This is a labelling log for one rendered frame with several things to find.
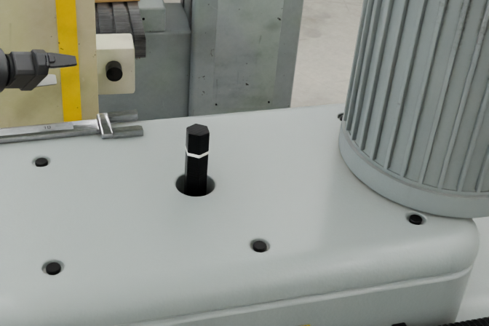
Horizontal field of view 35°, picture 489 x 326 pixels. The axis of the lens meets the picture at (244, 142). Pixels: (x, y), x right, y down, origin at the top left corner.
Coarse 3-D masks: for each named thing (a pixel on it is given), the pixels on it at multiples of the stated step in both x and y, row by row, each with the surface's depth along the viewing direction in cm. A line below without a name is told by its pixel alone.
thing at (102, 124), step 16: (112, 112) 79; (128, 112) 79; (0, 128) 75; (16, 128) 76; (32, 128) 76; (48, 128) 76; (64, 128) 76; (80, 128) 76; (96, 128) 77; (112, 128) 77; (128, 128) 77
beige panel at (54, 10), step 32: (0, 0) 234; (32, 0) 237; (64, 0) 239; (0, 32) 240; (32, 32) 243; (64, 32) 245; (96, 64) 255; (0, 96) 252; (32, 96) 255; (64, 96) 258; (96, 96) 262
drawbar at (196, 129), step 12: (192, 132) 68; (204, 132) 68; (192, 144) 68; (204, 144) 68; (192, 156) 69; (204, 156) 69; (192, 168) 70; (204, 168) 70; (192, 180) 70; (204, 180) 71; (192, 192) 71; (204, 192) 72
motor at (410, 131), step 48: (384, 0) 65; (432, 0) 61; (480, 0) 59; (384, 48) 66; (432, 48) 62; (480, 48) 61; (384, 96) 67; (432, 96) 65; (480, 96) 63; (384, 144) 70; (432, 144) 66; (480, 144) 66; (384, 192) 71; (432, 192) 69; (480, 192) 69
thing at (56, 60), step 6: (48, 54) 153; (54, 54) 154; (60, 54) 155; (54, 60) 153; (60, 60) 154; (66, 60) 155; (72, 60) 156; (54, 66) 153; (60, 66) 154; (66, 66) 155; (72, 66) 157
